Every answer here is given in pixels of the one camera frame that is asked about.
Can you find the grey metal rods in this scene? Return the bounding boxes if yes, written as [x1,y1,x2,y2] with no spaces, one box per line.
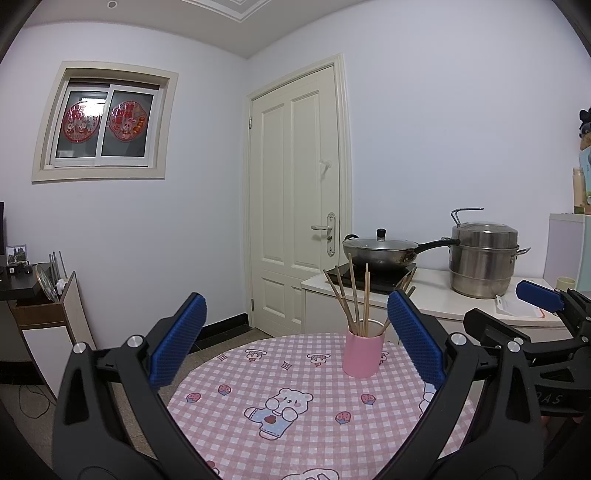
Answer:
[48,250,68,280]

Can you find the pink cup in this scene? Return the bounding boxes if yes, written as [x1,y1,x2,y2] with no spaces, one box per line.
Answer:
[342,331,386,379]

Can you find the black floor cable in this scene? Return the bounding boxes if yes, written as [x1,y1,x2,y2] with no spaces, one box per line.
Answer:
[16,385,51,418]

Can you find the cream framed window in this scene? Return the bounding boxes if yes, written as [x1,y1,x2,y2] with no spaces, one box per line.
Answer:
[31,61,179,184]

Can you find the white paper sheet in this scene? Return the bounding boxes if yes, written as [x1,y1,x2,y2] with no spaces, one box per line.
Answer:
[495,295,546,320]

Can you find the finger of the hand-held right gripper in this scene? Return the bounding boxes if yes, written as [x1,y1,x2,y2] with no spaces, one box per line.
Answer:
[516,279,591,344]
[463,307,578,360]

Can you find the white counter cabinet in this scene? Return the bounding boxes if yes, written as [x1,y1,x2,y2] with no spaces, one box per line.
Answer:
[301,268,573,352]

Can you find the standing glass pot lid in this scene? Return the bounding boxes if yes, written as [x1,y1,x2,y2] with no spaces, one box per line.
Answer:
[35,263,61,304]

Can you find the white refrigerator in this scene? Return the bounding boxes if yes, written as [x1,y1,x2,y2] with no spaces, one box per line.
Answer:
[549,212,591,292]

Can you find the silver door handle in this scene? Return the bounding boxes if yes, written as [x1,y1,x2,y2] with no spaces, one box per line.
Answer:
[311,212,337,256]

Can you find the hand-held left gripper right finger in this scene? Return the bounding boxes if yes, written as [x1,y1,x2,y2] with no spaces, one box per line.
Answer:
[374,289,543,480]

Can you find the red paper window decoration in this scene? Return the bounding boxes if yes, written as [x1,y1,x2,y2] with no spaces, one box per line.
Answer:
[61,104,102,144]
[108,102,146,140]

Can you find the stainless steel steamer pot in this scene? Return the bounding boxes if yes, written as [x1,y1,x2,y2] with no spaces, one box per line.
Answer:
[450,208,532,300]

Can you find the white panel door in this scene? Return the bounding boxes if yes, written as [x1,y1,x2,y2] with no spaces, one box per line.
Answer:
[245,53,354,337]

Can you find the black induction cooker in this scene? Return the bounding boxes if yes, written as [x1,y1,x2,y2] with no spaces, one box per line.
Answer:
[323,262,417,294]

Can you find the steel wok with black handle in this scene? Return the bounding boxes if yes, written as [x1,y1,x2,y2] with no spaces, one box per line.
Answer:
[342,237,461,272]

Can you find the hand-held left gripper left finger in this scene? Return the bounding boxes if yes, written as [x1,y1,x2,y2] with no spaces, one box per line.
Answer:
[52,292,222,480]

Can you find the light blue box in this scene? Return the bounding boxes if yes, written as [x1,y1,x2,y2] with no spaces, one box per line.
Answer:
[579,148,591,204]

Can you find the glass wok lid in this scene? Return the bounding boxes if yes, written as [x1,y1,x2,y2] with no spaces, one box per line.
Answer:
[344,228,419,252]

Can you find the bunch of bamboo chopsticks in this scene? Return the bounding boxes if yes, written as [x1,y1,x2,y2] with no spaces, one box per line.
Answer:
[322,253,416,337]

